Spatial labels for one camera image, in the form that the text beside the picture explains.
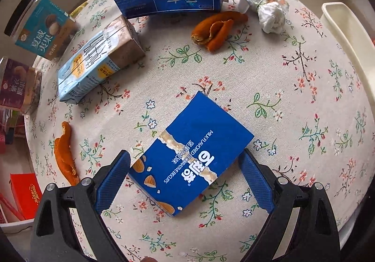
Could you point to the teal label snack jar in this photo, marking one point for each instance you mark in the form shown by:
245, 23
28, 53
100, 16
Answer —
41, 33

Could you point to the crumpled white tissue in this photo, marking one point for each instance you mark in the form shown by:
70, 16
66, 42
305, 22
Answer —
269, 13

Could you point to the white plastic tray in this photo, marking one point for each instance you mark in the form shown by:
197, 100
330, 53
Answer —
342, 25

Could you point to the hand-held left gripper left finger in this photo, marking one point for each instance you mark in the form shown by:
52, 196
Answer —
112, 181

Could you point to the blue biscuit box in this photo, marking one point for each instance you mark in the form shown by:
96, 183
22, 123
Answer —
193, 145

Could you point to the light blue milk carton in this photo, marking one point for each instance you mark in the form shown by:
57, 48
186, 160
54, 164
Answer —
93, 63

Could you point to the maroon label snack jar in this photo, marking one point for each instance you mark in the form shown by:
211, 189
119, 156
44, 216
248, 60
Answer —
14, 86

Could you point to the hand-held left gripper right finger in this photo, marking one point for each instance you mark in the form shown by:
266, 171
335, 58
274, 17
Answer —
256, 181

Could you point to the red gift box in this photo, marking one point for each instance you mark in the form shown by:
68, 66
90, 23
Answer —
23, 194

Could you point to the long orange peel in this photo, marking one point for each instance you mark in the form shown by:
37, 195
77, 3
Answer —
64, 156

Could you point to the person's left hand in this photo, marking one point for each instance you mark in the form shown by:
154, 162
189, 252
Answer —
148, 260

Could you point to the curled orange peel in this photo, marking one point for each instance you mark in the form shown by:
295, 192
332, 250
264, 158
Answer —
216, 39

